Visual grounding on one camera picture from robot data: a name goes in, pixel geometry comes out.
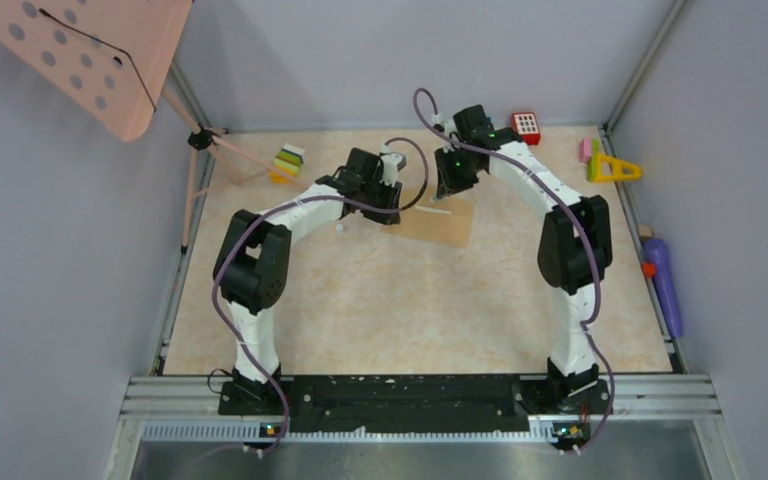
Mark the brown kraft envelope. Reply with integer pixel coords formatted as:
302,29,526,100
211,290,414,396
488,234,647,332
379,187,474,248

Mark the cream paper letter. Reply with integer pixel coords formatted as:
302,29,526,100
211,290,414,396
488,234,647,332
414,206,453,215

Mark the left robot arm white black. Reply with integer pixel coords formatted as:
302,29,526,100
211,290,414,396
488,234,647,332
211,148,407,414

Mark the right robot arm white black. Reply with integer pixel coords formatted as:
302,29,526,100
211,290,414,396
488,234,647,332
432,105,613,412

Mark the red toy calculator block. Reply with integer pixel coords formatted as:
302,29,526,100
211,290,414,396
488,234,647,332
511,111,542,146

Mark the striped coloured block stack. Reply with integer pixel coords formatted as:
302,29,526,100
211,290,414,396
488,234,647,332
269,143,305,184

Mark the pink green toy block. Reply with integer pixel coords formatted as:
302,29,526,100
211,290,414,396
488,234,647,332
578,137,601,164

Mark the yellow triangle toy block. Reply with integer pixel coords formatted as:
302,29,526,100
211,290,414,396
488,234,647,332
587,152,643,183

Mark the small wooden block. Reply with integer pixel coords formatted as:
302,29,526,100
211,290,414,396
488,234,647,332
637,225,654,241

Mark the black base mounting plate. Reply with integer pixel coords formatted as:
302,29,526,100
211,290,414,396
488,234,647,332
218,374,609,434

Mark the pink perforated music stand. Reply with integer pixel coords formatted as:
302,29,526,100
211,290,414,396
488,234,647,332
0,1,272,251

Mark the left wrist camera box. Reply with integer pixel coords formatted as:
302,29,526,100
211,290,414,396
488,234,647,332
379,152,407,187

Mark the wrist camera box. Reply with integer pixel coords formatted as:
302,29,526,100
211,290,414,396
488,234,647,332
431,114,458,138
379,152,407,187

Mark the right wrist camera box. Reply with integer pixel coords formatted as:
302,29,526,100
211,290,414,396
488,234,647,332
431,114,458,138

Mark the aluminium frame rail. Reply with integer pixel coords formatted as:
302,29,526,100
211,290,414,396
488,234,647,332
105,374,743,479

